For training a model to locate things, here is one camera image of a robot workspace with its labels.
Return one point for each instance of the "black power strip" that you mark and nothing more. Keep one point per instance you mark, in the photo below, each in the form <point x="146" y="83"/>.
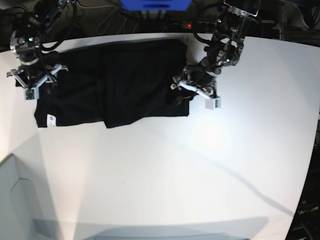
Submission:
<point x="187" y="26"/>

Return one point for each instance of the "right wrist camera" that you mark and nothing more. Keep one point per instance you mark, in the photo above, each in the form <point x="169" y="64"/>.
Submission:
<point x="31" y="94"/>

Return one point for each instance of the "black T-shirt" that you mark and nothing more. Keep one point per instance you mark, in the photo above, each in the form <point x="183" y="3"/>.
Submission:
<point x="117" y="84"/>

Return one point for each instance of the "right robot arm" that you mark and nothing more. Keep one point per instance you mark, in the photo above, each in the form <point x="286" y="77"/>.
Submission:
<point x="26" y="43"/>

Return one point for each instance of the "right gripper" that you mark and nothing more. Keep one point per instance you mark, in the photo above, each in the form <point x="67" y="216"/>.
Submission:
<point x="31" y="76"/>

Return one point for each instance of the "grey bin at table corner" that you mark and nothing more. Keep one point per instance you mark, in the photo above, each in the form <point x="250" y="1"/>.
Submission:
<point x="26" y="207"/>

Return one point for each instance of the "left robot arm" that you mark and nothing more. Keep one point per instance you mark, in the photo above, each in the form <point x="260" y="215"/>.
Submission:
<point x="222" y="50"/>

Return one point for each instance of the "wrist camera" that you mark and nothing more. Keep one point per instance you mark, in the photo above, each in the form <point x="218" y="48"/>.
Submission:
<point x="31" y="94"/>
<point x="213" y="103"/>

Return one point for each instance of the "blue plastic box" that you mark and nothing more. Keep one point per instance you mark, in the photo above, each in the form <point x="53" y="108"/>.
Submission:
<point x="157" y="5"/>

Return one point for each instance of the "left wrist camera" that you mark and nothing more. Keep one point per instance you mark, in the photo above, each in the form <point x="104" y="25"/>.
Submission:
<point x="213" y="103"/>

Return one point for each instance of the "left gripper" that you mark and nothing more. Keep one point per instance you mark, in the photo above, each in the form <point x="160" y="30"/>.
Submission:
<point x="194" y="81"/>

